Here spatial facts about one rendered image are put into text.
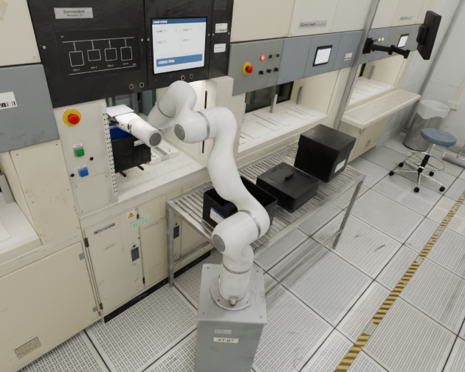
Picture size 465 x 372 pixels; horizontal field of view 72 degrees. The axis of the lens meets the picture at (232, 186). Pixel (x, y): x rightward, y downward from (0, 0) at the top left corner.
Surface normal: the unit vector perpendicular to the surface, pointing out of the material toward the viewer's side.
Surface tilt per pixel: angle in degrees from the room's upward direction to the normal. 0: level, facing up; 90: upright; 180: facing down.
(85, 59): 90
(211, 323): 90
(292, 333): 0
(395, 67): 90
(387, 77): 90
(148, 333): 0
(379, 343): 0
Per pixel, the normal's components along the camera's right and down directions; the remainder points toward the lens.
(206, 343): 0.00, 0.58
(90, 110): 0.70, 0.47
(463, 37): -0.71, 0.35
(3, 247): 0.11, -0.81
